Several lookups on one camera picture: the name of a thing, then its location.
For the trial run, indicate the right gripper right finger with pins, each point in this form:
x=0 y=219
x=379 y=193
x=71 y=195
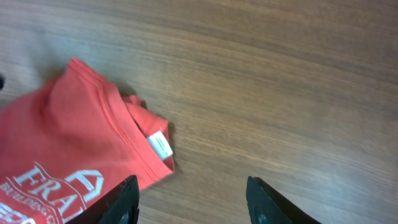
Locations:
x=268 y=206

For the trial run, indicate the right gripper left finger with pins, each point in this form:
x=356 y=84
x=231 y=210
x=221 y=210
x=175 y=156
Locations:
x=119 y=206

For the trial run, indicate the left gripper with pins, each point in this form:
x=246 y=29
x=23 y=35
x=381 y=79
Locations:
x=2 y=82

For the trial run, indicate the red printed t-shirt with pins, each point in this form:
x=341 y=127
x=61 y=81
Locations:
x=67 y=144

